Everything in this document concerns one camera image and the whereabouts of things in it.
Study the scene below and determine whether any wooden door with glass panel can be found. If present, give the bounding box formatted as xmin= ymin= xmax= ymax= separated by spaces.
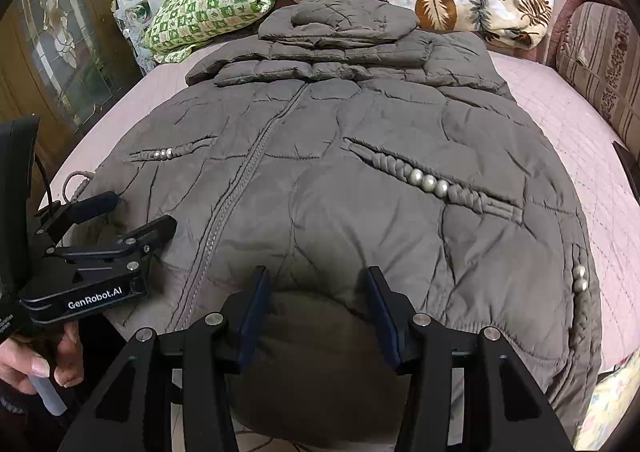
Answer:
xmin=0 ymin=0 xmax=146 ymax=183

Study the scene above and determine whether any yellow floral cloth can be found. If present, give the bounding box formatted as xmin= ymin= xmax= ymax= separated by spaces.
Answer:
xmin=575 ymin=349 xmax=640 ymax=452

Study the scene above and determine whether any person's left hand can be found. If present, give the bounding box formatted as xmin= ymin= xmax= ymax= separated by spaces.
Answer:
xmin=0 ymin=319 xmax=86 ymax=395

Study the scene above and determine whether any black smartphone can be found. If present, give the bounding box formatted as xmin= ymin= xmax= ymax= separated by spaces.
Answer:
xmin=612 ymin=142 xmax=640 ymax=205

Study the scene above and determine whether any green checked pillow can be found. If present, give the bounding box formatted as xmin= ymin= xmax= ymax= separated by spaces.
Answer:
xmin=144 ymin=0 xmax=278 ymax=65

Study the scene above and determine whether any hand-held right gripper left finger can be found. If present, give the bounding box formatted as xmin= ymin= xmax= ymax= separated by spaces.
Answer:
xmin=57 ymin=266 xmax=273 ymax=452

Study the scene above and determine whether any grey padded coat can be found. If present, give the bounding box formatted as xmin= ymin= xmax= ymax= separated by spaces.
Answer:
xmin=75 ymin=0 xmax=603 ymax=448

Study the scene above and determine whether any printed plastic sheet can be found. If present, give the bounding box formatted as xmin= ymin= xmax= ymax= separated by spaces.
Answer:
xmin=111 ymin=0 xmax=158 ymax=75

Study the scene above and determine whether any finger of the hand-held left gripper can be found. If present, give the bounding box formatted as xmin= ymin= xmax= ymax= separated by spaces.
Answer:
xmin=50 ymin=216 xmax=178 ymax=277
xmin=35 ymin=191 xmax=121 ymax=237

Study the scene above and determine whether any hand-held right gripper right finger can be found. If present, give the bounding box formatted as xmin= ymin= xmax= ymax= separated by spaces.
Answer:
xmin=366 ymin=266 xmax=573 ymax=452

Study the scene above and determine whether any black cable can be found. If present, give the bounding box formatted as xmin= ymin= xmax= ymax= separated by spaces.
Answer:
xmin=32 ymin=149 xmax=57 ymax=213

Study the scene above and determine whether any striped floral cushion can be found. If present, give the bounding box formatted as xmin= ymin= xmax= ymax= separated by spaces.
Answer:
xmin=555 ymin=0 xmax=640 ymax=147

